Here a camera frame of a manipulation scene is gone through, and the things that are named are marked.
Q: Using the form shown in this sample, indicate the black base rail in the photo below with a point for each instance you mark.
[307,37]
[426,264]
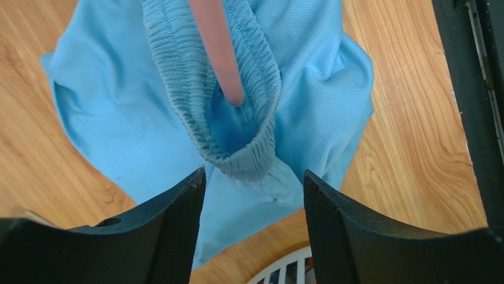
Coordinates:
[472,38]

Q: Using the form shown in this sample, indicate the light blue shorts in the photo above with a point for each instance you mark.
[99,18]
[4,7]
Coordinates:
[137,97]

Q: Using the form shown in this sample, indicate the pink plastic hanger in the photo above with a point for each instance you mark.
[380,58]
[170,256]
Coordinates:
[212,24]

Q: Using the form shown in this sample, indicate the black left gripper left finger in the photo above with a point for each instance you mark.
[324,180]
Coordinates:
[151,243]

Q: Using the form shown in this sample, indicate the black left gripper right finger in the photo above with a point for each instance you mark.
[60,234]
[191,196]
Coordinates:
[352,243]

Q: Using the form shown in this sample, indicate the white laundry basket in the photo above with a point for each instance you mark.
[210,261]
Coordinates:
[294,268]

